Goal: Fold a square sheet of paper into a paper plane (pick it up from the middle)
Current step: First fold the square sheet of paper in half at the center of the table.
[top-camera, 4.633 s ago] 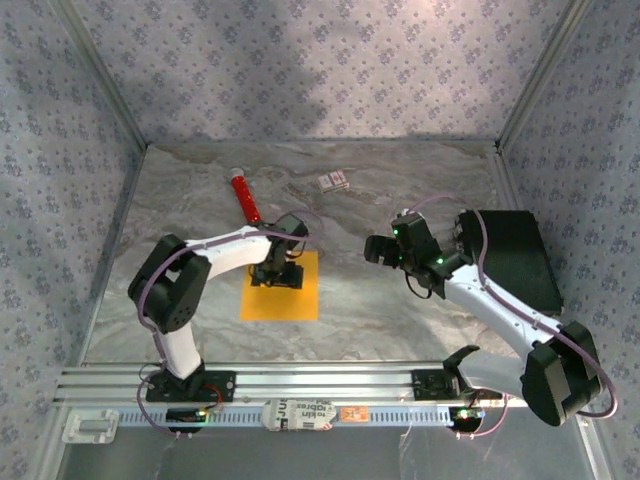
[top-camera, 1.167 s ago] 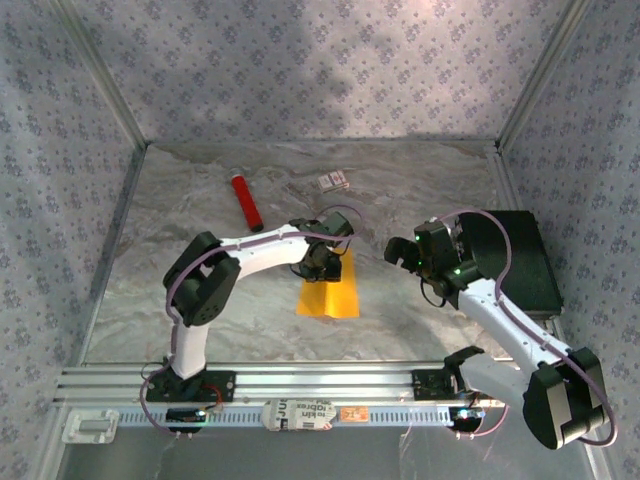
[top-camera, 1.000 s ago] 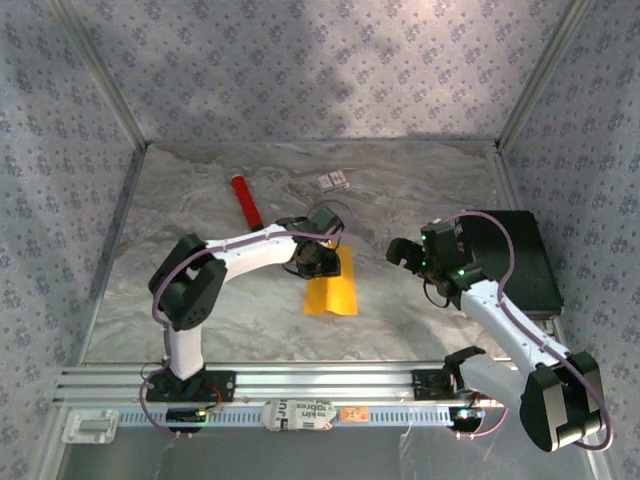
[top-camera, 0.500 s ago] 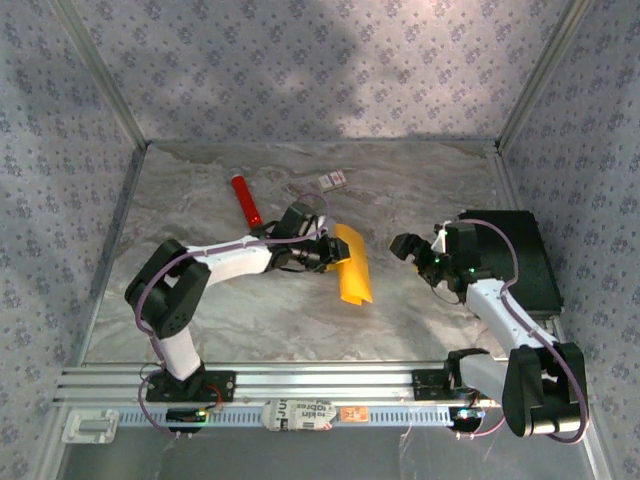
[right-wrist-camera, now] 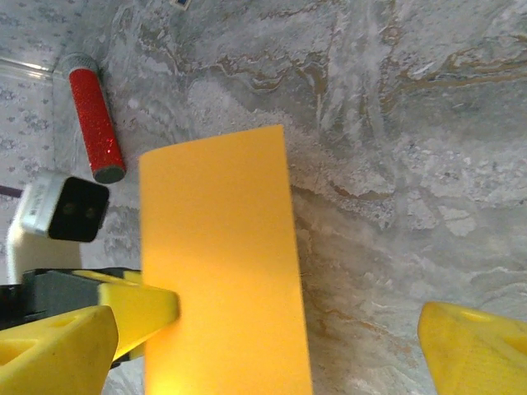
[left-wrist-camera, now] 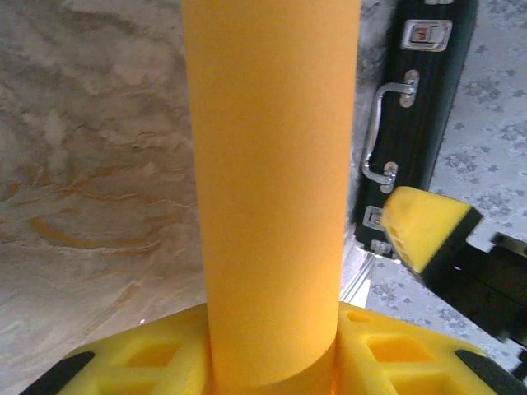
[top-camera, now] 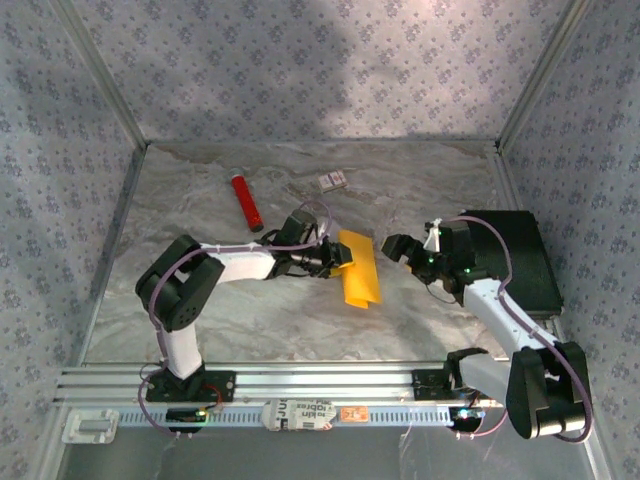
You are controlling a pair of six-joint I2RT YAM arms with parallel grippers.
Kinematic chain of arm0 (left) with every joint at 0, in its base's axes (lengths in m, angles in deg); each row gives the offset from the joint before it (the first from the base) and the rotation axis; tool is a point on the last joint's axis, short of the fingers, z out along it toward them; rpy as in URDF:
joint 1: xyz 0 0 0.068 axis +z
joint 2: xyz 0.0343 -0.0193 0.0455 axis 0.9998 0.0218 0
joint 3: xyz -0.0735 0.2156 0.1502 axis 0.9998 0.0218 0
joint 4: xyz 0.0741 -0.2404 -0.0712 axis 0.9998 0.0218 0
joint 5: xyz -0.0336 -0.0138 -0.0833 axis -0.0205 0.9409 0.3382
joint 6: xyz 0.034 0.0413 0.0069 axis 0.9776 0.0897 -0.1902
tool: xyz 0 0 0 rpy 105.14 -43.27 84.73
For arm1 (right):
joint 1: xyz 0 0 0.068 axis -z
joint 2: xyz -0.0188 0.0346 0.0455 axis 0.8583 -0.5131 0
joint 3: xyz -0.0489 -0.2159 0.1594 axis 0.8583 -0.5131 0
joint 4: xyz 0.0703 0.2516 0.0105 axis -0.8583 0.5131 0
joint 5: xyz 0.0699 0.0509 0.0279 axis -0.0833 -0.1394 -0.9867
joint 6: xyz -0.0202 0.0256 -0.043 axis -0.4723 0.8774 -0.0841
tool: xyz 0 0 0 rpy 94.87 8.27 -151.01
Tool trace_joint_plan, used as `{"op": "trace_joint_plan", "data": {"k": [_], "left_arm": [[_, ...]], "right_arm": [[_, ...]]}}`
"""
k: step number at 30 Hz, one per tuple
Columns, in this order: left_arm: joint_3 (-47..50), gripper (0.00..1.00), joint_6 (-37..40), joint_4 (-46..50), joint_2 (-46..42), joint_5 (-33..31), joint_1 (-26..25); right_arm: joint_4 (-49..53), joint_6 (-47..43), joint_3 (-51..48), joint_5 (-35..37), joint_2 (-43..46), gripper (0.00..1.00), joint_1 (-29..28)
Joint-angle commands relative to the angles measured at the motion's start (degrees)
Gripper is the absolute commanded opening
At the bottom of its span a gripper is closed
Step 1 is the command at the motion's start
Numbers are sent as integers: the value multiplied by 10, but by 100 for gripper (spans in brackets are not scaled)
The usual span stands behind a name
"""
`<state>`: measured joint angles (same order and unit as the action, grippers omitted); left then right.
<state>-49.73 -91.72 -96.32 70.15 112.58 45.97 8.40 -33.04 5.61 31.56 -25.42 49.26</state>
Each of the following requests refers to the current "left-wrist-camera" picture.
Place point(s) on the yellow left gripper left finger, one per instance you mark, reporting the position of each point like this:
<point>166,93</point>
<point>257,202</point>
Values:
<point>136,362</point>

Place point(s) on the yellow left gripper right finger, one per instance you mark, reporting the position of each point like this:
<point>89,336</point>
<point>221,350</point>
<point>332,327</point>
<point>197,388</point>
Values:
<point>411,362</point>

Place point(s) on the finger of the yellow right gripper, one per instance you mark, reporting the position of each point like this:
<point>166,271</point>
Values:
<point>424,226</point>

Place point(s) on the orange paper sheet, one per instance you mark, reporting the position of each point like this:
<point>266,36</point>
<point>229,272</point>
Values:
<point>267,164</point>

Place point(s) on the black hard case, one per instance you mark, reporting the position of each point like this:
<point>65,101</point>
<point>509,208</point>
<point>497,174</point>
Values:
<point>411,123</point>

